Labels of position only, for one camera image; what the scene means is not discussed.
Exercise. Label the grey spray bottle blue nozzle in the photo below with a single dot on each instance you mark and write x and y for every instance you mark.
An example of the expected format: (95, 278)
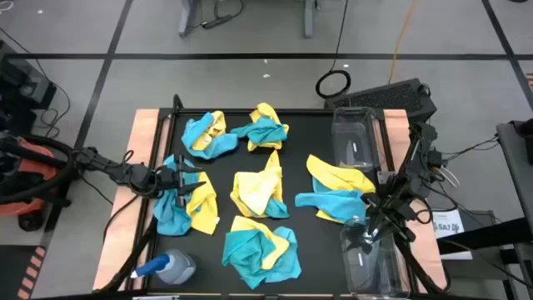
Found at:
(179, 268)

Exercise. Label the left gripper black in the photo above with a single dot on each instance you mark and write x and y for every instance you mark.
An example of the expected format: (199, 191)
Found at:
(166, 179)

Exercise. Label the black ventilated computer case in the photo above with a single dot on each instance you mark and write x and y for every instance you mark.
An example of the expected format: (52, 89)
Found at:
(387, 98)

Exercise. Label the orange vacuum cleaner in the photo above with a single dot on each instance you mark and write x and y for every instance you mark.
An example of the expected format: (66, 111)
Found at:
(29, 166)

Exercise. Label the clear plastic basket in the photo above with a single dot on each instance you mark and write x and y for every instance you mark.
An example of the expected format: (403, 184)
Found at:
(354, 125)
(375, 271)

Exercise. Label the black equipment stack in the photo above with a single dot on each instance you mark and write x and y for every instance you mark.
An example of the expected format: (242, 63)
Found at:
(21, 83)

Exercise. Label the grey desk leg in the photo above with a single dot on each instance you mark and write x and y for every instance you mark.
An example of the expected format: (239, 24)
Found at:
(187, 18)
(308, 18)

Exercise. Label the black mat with hazard stripes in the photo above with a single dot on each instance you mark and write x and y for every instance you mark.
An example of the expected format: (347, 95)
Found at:
(16, 271)

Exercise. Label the black metal beam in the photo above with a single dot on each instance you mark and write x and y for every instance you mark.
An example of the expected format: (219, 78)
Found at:
(487, 235)

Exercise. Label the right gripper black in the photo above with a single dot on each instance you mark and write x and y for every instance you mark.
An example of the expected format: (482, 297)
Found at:
(383, 214)

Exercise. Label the yellow microfiber towel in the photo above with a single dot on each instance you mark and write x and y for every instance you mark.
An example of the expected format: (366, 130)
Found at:
(204, 208)
(264, 110)
(256, 187)
(337, 175)
(216, 125)
(266, 237)

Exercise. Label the white printed paper sheet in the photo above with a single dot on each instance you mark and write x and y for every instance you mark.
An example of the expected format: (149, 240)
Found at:
(445, 216)

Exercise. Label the black table frame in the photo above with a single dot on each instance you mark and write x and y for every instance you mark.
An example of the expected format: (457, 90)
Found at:
(291, 111)

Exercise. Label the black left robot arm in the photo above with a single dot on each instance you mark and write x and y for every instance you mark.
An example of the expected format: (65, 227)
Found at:
(125, 173)

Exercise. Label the black power strip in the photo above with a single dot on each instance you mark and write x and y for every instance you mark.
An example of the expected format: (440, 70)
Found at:
(216, 21)

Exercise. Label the dark grey cart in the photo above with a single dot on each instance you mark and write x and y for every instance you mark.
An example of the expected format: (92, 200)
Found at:
(516, 166)

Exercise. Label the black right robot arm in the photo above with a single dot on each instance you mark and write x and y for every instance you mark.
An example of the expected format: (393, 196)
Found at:
(410, 166)

